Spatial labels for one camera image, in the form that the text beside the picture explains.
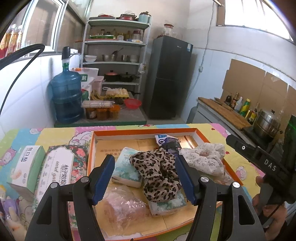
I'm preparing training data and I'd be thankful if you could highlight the white floral scrunchie cloth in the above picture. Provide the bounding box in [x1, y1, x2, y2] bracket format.
[179, 143, 225, 178]

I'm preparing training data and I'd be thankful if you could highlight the leopard print scrunchie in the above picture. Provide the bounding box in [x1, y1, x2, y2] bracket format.
[129, 148, 181, 202]

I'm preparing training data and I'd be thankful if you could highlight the purple white plastic pouch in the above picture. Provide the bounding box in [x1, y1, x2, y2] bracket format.
[154, 134, 181, 155]

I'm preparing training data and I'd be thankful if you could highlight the orange item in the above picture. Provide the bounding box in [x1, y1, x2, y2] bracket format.
[103, 185, 151, 230]

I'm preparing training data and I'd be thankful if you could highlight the small teal tissue pack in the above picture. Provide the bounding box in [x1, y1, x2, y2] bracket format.
[111, 147, 142, 188]

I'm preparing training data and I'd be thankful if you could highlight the green white wipes pack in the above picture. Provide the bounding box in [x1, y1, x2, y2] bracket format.
[148, 192, 187, 216]

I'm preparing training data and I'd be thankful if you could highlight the person right hand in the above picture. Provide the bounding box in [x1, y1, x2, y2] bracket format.
[252, 176, 287, 240]

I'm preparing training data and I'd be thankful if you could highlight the colourful cartoon quilt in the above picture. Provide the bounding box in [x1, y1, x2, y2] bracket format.
[0, 122, 266, 241]

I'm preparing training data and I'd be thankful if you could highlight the steel steamer pot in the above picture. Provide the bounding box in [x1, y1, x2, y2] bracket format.
[253, 109, 280, 138]

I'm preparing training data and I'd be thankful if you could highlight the wooden cutting board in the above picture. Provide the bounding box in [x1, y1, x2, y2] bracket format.
[197, 97, 251, 130]

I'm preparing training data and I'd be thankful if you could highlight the purple dressed teddy bear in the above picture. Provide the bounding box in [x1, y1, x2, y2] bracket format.
[1, 197, 27, 240]

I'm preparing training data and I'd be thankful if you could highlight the green sauce bottle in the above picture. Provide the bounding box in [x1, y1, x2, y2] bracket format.
[239, 98, 251, 117]

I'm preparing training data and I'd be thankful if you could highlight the green white mask box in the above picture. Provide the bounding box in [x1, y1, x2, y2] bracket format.
[6, 145, 46, 202]

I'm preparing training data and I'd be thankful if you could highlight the floral tissue pack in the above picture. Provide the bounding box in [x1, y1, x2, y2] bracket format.
[32, 145, 88, 212]

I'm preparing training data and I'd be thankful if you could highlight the red plastic basket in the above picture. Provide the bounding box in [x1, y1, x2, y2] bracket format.
[124, 98, 142, 109]

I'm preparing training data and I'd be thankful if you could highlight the black refrigerator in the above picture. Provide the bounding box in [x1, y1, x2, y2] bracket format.
[142, 36, 193, 119]

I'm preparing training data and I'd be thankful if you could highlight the egg tray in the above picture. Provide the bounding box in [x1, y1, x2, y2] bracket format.
[105, 88, 130, 98]

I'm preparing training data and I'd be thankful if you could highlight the blue water jug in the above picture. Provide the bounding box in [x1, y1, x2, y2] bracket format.
[50, 46, 84, 124]

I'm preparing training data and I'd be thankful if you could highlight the glass jar on fridge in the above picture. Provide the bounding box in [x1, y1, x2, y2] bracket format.
[162, 24, 174, 37]

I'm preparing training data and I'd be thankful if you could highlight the metal kitchen shelf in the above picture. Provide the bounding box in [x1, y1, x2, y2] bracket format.
[80, 16, 152, 97]

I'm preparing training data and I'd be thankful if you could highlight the pack of drink bottles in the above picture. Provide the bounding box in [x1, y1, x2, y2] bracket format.
[1, 24, 23, 59]

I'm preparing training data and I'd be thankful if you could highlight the sliding window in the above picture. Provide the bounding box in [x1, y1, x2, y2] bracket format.
[21, 0, 68, 52]

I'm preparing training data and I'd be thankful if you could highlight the black cable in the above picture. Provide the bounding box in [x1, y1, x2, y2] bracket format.
[0, 43, 46, 117]

